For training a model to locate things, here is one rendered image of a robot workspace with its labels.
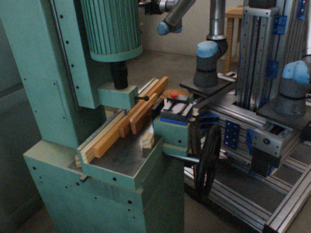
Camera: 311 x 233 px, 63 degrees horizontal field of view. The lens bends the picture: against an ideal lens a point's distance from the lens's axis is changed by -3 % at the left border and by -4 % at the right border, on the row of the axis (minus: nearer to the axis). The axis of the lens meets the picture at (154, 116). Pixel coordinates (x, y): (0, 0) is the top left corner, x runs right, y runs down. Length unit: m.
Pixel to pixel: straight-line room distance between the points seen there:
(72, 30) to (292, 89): 0.92
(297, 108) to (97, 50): 0.90
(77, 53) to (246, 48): 0.86
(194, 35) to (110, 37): 3.65
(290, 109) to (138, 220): 0.81
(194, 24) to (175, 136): 3.53
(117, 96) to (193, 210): 1.14
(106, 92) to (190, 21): 3.53
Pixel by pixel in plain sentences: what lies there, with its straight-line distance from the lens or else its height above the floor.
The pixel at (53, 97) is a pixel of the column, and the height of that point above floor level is 1.05.
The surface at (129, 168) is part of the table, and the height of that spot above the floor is 0.90.
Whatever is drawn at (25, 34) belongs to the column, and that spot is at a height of 1.29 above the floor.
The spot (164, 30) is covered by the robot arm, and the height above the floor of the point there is 1.12.
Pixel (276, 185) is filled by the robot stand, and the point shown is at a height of 0.22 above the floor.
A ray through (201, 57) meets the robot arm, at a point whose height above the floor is 0.99.
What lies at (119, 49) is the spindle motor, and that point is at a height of 1.24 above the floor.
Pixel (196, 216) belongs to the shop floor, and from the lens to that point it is 1.85.
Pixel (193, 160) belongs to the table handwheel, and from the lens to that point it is 0.99.
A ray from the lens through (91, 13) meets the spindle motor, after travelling 0.83.
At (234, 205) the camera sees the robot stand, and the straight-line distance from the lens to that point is 1.64.
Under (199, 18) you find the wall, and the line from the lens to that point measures 4.32.
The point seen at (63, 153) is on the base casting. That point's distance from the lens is 1.15.
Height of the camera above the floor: 1.47
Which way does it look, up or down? 32 degrees down
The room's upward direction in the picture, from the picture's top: 4 degrees counter-clockwise
